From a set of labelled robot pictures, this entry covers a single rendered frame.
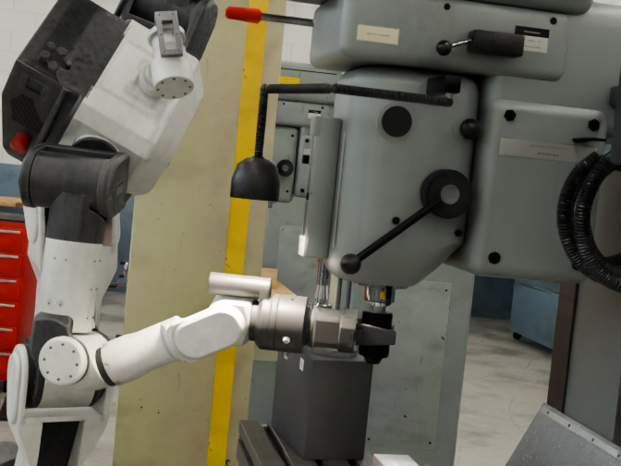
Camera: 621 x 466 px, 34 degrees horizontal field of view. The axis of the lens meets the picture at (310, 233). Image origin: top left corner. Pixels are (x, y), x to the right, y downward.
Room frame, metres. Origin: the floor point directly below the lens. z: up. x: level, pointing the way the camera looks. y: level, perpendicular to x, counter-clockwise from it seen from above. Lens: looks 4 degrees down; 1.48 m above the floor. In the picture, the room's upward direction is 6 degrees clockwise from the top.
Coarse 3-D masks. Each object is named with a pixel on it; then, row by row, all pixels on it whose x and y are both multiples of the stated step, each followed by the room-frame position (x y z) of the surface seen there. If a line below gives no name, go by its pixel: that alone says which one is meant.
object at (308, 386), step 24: (288, 360) 1.97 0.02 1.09; (312, 360) 1.84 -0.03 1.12; (336, 360) 1.85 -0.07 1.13; (360, 360) 1.87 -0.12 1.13; (288, 384) 1.95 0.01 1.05; (312, 384) 1.83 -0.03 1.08; (336, 384) 1.85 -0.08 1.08; (360, 384) 1.86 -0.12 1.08; (288, 408) 1.94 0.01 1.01; (312, 408) 1.83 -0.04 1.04; (336, 408) 1.85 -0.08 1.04; (360, 408) 1.86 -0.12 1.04; (288, 432) 1.93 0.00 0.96; (312, 432) 1.84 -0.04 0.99; (336, 432) 1.85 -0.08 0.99; (360, 432) 1.87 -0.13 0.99; (312, 456) 1.84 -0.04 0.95; (336, 456) 1.85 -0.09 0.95; (360, 456) 1.87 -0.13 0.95
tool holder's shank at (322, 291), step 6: (318, 264) 2.00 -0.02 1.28; (324, 264) 1.99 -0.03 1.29; (318, 270) 2.00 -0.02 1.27; (324, 270) 1.99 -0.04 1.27; (318, 276) 1.99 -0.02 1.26; (324, 276) 1.99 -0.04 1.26; (318, 282) 1.99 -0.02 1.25; (324, 282) 1.99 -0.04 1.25; (318, 288) 1.99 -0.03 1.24; (324, 288) 1.99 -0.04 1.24; (318, 294) 1.99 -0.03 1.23; (324, 294) 1.99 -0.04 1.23; (318, 300) 1.99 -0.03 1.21; (324, 300) 1.99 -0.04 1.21
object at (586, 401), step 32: (608, 192) 1.65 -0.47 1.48; (608, 224) 1.64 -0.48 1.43; (576, 288) 1.72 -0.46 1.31; (608, 288) 1.62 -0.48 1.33; (576, 320) 1.71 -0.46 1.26; (608, 320) 1.60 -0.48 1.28; (576, 352) 1.70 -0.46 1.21; (608, 352) 1.59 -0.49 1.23; (576, 384) 1.69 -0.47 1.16; (608, 384) 1.58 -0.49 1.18; (576, 416) 1.67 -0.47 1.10; (608, 416) 1.57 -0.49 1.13
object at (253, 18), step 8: (232, 8) 1.59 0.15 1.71; (240, 8) 1.60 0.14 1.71; (248, 8) 1.60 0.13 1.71; (256, 8) 1.60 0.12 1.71; (232, 16) 1.59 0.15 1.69; (240, 16) 1.59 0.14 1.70; (248, 16) 1.60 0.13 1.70; (256, 16) 1.60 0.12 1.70; (264, 16) 1.61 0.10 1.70; (272, 16) 1.61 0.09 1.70; (280, 16) 1.61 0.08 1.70; (296, 24) 1.62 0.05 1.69; (304, 24) 1.62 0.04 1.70; (312, 24) 1.62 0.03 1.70
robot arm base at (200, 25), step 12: (132, 0) 1.88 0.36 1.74; (204, 0) 1.88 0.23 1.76; (132, 12) 1.90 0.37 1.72; (192, 12) 1.87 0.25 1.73; (204, 12) 1.87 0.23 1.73; (216, 12) 1.93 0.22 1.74; (144, 24) 1.87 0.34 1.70; (192, 24) 1.86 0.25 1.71; (204, 24) 1.89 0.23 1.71; (192, 36) 1.86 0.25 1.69; (204, 36) 1.92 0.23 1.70; (192, 48) 1.88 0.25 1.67; (204, 48) 1.94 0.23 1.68
